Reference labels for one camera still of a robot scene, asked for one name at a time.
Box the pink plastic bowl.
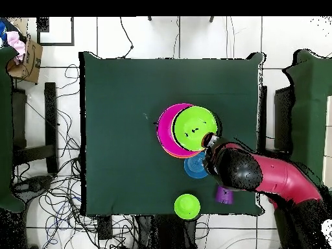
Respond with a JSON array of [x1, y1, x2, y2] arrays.
[[156, 102, 206, 157]]

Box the blue plastic bowl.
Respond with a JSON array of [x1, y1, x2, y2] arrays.
[[184, 151, 209, 180]]

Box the white panel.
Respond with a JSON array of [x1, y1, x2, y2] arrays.
[[322, 95, 332, 191]]

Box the black floor cable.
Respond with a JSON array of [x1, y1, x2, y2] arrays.
[[119, 16, 135, 59]]

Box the black power strip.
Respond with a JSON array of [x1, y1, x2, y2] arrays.
[[97, 215, 113, 241]]

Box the black square frame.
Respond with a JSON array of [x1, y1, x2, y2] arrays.
[[36, 16, 75, 47]]

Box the blue fabric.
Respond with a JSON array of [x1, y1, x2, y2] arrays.
[[0, 21, 9, 40]]

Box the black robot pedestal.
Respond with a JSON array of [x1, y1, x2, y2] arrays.
[[133, 214, 199, 249]]

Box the tangle of floor cables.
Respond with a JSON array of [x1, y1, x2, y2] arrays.
[[10, 64, 138, 249]]

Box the large green plastic bowl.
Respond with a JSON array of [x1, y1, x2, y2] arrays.
[[172, 105, 221, 152]]

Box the black floor stand base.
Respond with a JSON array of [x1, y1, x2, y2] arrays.
[[12, 174, 54, 198]]

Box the pink cloth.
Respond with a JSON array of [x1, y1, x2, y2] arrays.
[[5, 30, 27, 65]]

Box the small green plastic bowl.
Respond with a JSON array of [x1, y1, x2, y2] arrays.
[[174, 193, 201, 220]]

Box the black leg frame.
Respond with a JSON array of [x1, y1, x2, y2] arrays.
[[11, 82, 59, 174]]

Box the purple plastic cup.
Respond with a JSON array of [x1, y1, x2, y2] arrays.
[[215, 185, 235, 206]]

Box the dark green tablecloth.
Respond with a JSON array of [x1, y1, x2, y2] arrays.
[[78, 51, 266, 217]]

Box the orange plastic bowl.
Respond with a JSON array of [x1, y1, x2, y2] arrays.
[[164, 148, 200, 160]]

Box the cardboard box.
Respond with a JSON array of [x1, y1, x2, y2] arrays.
[[6, 38, 43, 84]]

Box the green covered side table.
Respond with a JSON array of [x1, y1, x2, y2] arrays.
[[282, 49, 332, 190], [0, 45, 25, 213]]

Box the black side frame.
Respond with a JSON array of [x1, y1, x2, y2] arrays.
[[274, 86, 294, 151]]

